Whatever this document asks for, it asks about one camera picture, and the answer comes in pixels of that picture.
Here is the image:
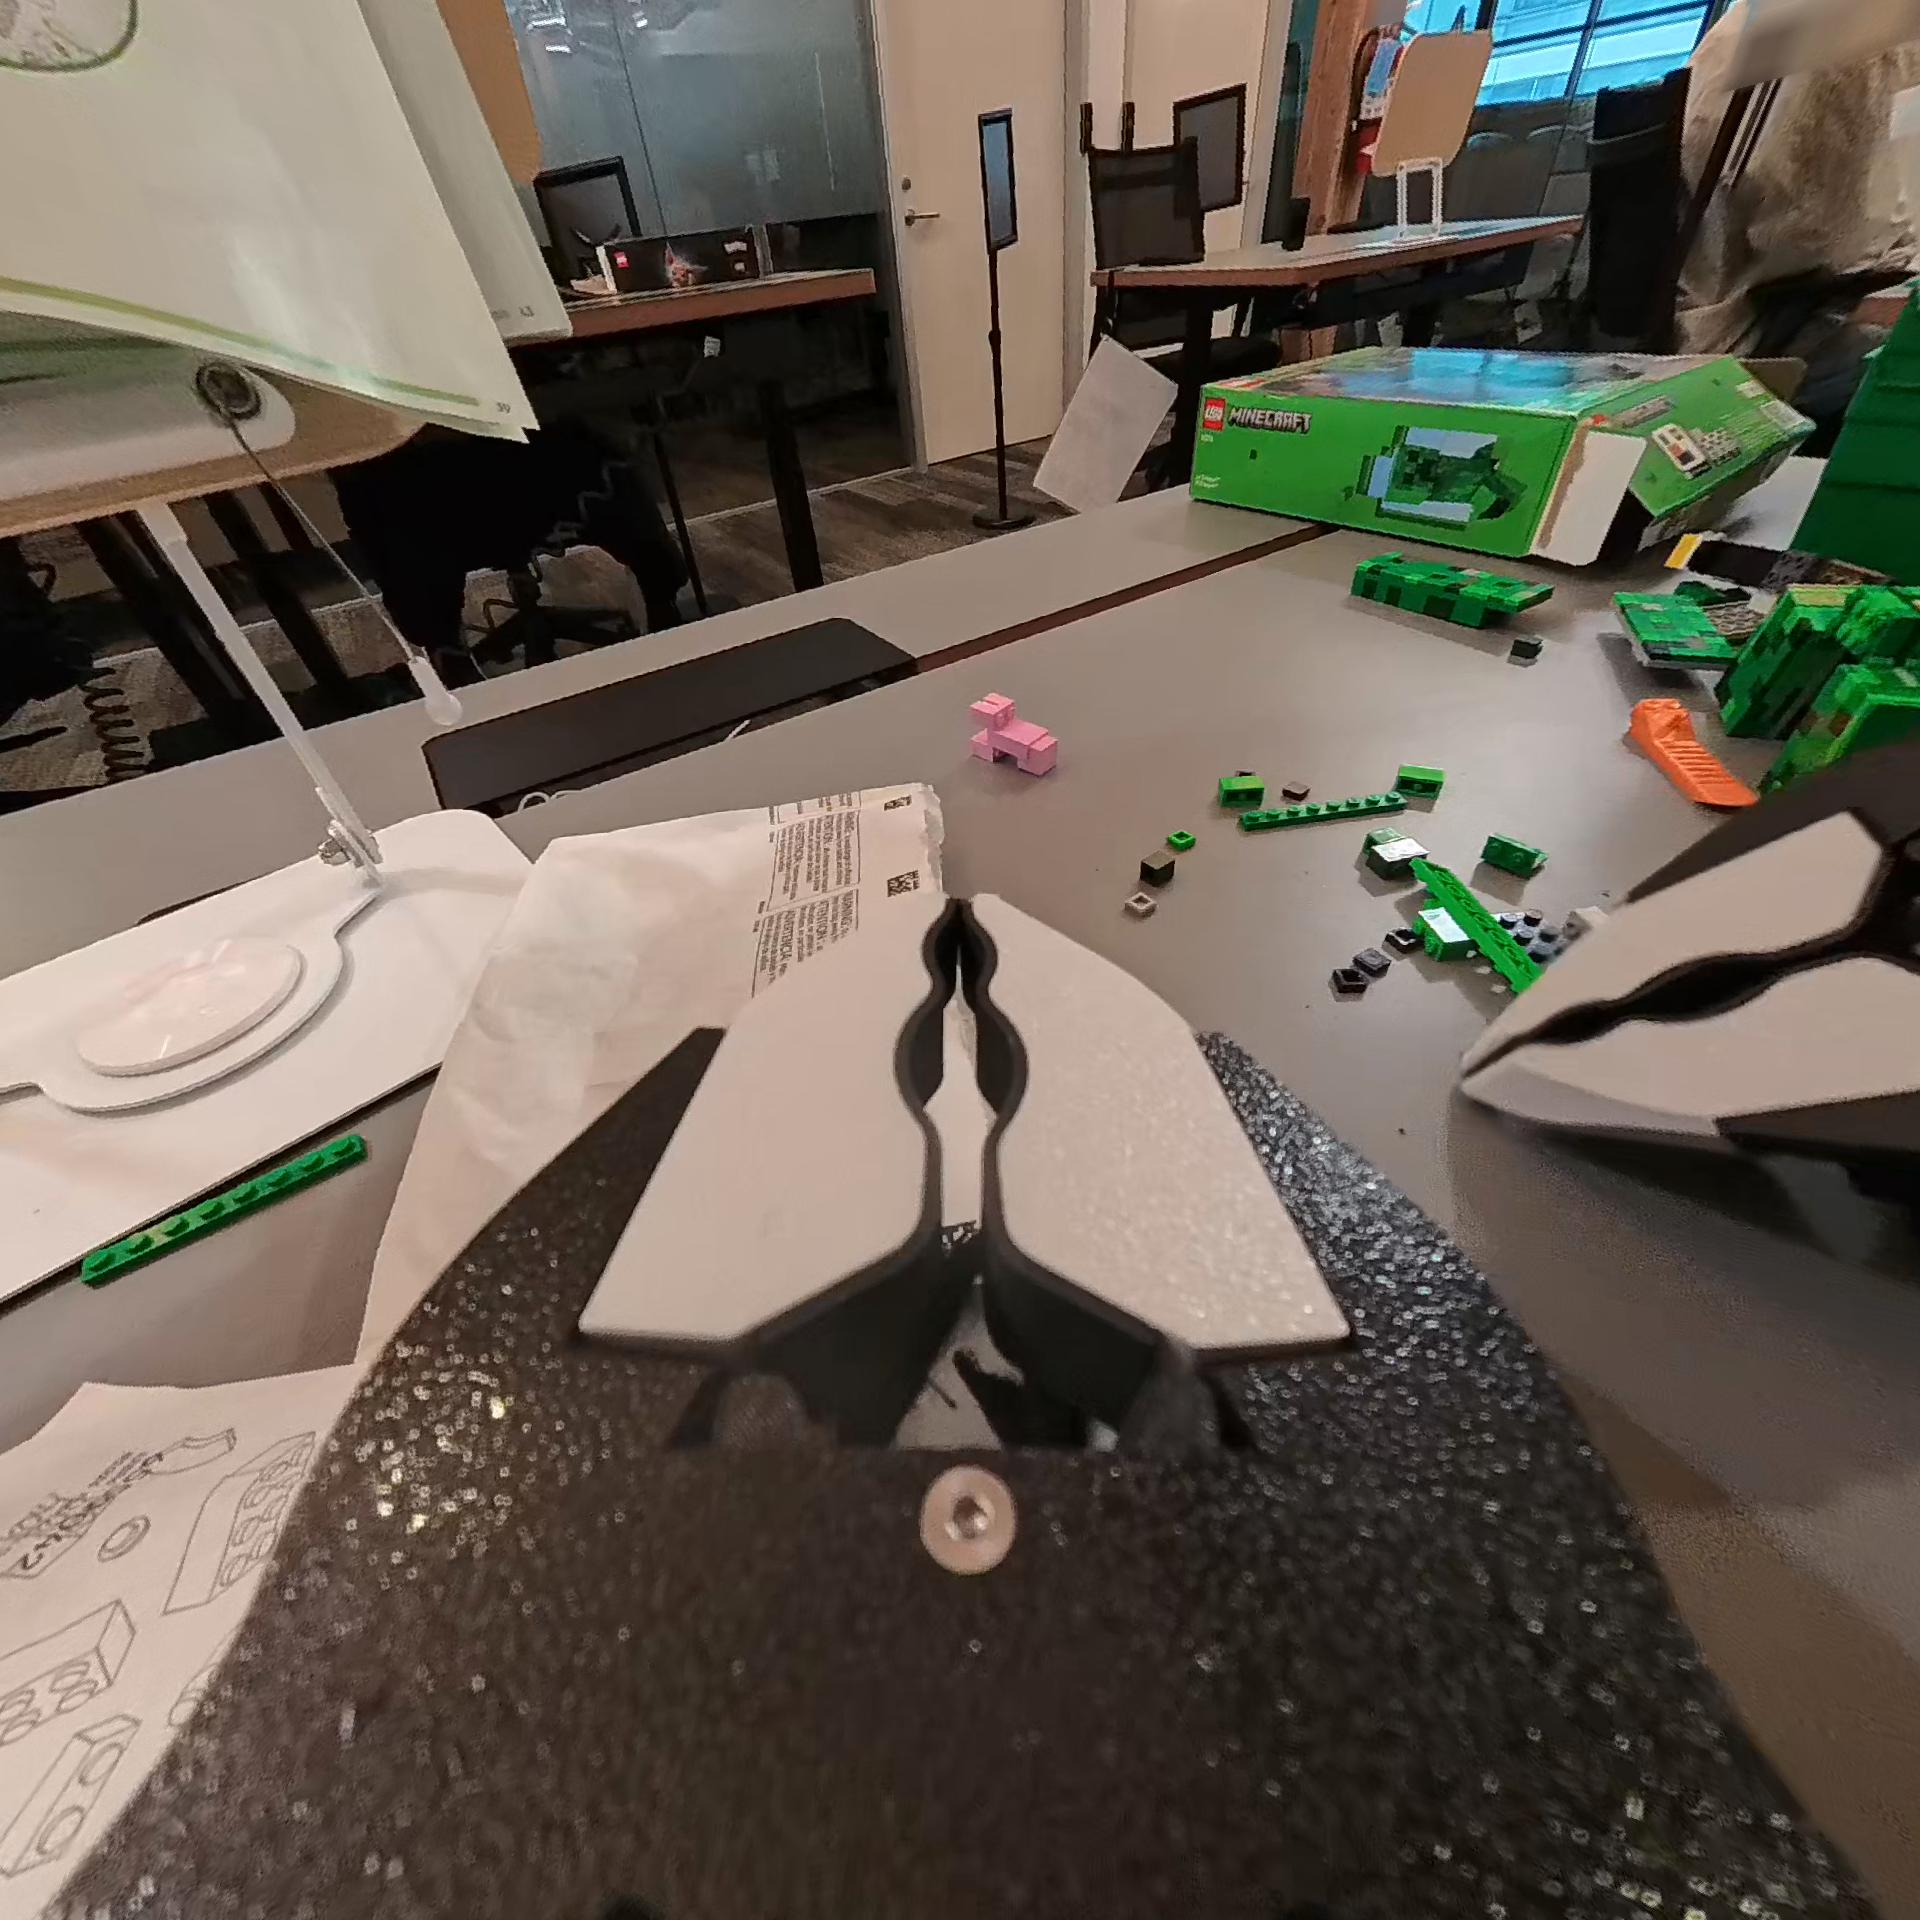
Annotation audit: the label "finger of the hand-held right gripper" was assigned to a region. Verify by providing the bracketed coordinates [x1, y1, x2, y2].
[1462, 966, 1920, 1153]
[1545, 757, 1920, 1039]

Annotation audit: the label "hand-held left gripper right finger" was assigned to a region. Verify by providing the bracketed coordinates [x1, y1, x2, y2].
[970, 891, 1356, 1444]

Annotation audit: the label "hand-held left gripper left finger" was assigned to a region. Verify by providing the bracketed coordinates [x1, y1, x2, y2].
[576, 896, 984, 1444]

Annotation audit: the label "white text-printed paper bag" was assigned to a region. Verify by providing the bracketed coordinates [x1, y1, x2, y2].
[359, 779, 951, 1367]

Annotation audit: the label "grey desk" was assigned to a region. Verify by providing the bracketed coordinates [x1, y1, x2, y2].
[0, 483, 1337, 976]
[0, 516, 1920, 1920]

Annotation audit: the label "wooden office desk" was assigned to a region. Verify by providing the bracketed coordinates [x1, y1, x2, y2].
[508, 268, 880, 595]
[1093, 214, 1585, 396]

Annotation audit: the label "orange brick separator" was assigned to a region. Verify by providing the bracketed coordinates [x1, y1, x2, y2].
[1630, 699, 1759, 811]

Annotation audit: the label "scattered small toy pieces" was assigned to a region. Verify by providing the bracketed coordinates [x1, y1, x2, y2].
[1124, 766, 1613, 1000]

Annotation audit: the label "tall green brick build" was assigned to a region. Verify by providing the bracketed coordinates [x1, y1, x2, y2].
[1717, 585, 1920, 798]

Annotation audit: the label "green and grey brick assembly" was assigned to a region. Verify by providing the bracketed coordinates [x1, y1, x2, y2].
[1610, 585, 1758, 671]

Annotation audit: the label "white book stand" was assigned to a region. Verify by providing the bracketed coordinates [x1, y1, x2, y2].
[0, 335, 536, 1308]

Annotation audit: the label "flat green brick assembly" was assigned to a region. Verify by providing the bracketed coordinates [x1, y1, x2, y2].
[1351, 551, 1557, 629]

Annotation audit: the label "pink toy pig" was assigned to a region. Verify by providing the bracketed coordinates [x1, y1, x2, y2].
[967, 693, 1065, 779]

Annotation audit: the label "dark green box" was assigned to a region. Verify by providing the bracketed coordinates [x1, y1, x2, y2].
[1791, 342, 1920, 589]

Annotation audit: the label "long green toy plate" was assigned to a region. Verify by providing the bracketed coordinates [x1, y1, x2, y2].
[81, 1135, 367, 1289]

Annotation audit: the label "green cardboard toy box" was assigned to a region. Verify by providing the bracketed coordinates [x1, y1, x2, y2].
[1188, 348, 1816, 567]

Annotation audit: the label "black office chair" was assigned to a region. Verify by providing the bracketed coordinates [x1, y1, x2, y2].
[333, 411, 682, 646]
[1087, 140, 1247, 360]

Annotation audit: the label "white paper sheet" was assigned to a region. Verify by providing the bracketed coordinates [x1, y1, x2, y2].
[1034, 335, 1182, 511]

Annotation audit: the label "white brick-drawing paper bag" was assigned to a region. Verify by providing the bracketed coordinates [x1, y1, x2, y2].
[0, 1363, 366, 1920]

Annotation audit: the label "white door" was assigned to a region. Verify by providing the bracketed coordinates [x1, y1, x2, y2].
[872, 0, 1085, 470]

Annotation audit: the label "dark toy box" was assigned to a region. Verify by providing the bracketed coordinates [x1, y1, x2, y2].
[596, 224, 769, 294]

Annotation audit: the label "black monitor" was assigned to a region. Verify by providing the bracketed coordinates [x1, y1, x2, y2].
[1174, 84, 1247, 213]
[533, 158, 644, 288]

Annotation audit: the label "sign on floor pole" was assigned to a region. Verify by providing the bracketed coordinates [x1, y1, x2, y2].
[970, 108, 1040, 529]

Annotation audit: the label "toy instruction booklet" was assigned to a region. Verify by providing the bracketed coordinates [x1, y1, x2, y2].
[0, 0, 576, 446]

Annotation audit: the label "black desk cable flap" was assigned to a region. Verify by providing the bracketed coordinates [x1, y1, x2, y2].
[422, 617, 918, 814]

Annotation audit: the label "coiled black cable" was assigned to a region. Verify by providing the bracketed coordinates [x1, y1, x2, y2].
[66, 660, 160, 781]

